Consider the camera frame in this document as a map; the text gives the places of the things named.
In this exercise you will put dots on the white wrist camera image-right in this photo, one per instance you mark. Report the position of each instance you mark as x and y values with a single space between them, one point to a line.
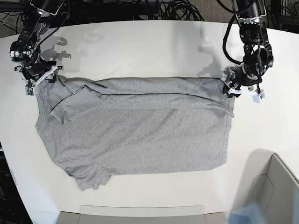
258 96

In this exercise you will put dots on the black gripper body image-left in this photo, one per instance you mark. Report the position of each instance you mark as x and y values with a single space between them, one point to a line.
34 71

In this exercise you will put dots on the grey tray bottom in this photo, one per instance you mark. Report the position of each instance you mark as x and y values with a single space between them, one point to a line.
151 215

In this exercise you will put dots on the grey T-shirt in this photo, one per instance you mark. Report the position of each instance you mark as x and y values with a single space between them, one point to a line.
94 130

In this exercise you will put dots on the blue translucent object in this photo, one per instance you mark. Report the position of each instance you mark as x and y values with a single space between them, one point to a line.
249 214

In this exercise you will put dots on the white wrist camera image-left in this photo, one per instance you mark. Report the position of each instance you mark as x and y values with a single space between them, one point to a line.
30 91

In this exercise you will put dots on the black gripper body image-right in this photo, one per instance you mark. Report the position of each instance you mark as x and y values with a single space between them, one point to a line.
240 80

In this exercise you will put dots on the grey bin right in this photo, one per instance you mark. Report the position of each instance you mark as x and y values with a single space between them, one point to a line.
274 195

